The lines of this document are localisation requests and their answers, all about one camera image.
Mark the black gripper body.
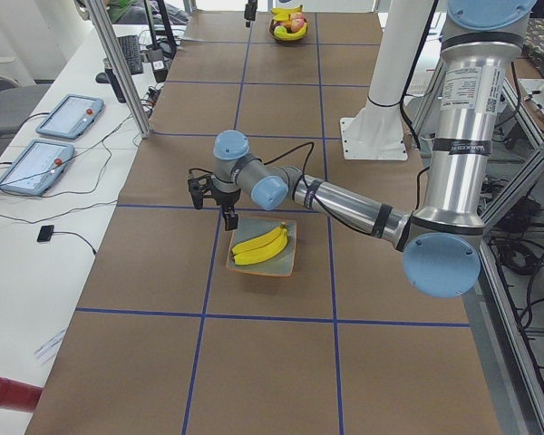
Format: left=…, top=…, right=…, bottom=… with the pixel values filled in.
left=209, top=179, right=241, bottom=213

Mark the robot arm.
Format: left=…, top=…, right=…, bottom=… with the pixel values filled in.
left=189, top=1, right=533, bottom=297

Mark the grey square plate orange rim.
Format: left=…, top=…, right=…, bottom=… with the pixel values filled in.
left=226, top=217, right=297, bottom=276

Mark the woven fruit basket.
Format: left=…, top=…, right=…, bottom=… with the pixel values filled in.
left=267, top=22, right=309, bottom=44

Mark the brown paper table mat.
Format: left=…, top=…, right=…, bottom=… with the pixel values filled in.
left=27, top=13, right=500, bottom=434

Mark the black bottle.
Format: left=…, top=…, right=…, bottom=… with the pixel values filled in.
left=103, top=57, right=126, bottom=103

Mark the upper teach pendant tablet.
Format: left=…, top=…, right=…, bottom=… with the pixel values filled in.
left=35, top=94, right=104, bottom=140

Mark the teach pendant tablet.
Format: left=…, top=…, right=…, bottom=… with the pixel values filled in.
left=35, top=94, right=104, bottom=140
left=0, top=139, right=75, bottom=197

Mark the black keyboard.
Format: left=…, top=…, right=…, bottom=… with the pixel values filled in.
left=117, top=35, right=143, bottom=75

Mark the small black puck device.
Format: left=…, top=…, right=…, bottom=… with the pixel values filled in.
left=36, top=225, right=54, bottom=243

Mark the lower teach pendant tablet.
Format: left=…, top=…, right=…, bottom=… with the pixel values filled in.
left=0, top=139, right=75, bottom=197

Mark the red cylinder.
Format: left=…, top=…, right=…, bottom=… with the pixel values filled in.
left=0, top=377, right=43, bottom=412

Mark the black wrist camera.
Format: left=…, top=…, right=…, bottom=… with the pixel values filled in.
left=187, top=168, right=213, bottom=209

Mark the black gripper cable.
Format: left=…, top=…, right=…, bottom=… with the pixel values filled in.
left=262, top=141, right=386, bottom=237

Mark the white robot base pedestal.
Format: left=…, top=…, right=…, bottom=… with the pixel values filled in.
left=340, top=0, right=438, bottom=161

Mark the aluminium frame post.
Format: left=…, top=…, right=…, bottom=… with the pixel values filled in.
left=84, top=0, right=151, bottom=139

